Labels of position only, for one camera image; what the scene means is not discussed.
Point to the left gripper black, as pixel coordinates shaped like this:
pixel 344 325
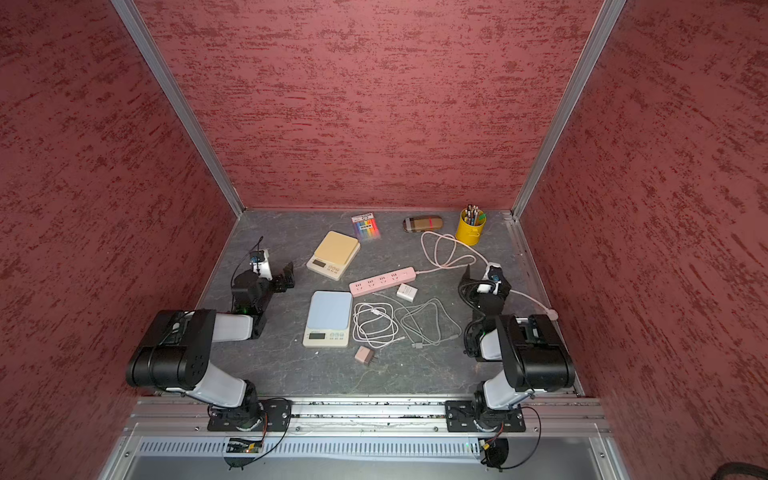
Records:
pixel 281 286

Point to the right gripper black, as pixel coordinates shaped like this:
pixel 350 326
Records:
pixel 473 285

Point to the pink power strip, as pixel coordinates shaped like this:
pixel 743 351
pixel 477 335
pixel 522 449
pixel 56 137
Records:
pixel 382 282

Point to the white charger adapter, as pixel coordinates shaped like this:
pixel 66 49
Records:
pixel 406 292

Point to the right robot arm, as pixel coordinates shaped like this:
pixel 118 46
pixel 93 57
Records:
pixel 531 352

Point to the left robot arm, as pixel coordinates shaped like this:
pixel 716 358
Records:
pixel 174 356

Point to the beige kitchen scale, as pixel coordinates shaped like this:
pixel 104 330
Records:
pixel 333 255

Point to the blue top kitchen scale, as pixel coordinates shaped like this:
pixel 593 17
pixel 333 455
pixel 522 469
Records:
pixel 328 321

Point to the yellow pen cup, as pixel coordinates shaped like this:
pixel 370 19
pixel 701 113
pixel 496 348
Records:
pixel 471 224

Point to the colourful highlighter pack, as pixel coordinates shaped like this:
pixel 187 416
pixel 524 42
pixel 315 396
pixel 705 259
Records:
pixel 365 227

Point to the brown pencil case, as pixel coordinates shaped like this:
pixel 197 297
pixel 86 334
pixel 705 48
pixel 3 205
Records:
pixel 420 224

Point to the pink charger adapter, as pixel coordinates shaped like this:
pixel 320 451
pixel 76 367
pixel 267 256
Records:
pixel 364 355

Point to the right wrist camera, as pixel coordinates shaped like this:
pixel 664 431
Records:
pixel 491 280

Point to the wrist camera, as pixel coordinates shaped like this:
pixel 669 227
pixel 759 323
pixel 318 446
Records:
pixel 491 280
pixel 260 265

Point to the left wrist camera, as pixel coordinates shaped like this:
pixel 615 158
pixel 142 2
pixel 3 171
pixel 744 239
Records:
pixel 260 265

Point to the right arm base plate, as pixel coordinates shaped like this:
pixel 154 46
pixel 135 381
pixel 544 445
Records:
pixel 463 416

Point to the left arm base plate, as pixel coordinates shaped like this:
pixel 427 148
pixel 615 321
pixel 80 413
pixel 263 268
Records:
pixel 266 415

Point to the aluminium front rail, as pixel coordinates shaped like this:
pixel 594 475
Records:
pixel 558 416

